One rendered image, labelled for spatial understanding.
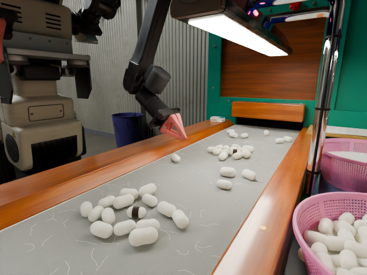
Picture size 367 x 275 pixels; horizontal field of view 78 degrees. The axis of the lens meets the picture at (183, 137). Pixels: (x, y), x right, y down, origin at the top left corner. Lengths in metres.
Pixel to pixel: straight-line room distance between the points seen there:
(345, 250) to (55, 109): 0.92
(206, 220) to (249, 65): 0.87
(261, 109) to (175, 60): 2.11
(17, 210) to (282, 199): 0.42
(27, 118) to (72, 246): 0.65
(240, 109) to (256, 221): 0.78
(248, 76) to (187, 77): 1.83
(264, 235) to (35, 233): 0.32
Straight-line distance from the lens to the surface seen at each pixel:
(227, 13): 0.35
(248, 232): 0.32
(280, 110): 1.03
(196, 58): 2.84
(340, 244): 0.40
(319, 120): 0.51
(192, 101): 2.87
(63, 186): 0.49
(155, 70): 0.67
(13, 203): 0.46
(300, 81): 1.09
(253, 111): 1.05
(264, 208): 0.38
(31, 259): 0.37
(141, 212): 0.38
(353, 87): 1.08
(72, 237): 0.38
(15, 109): 0.92
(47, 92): 0.99
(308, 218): 0.42
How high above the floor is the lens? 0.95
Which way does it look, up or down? 14 degrees down
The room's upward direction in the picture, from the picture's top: straight up
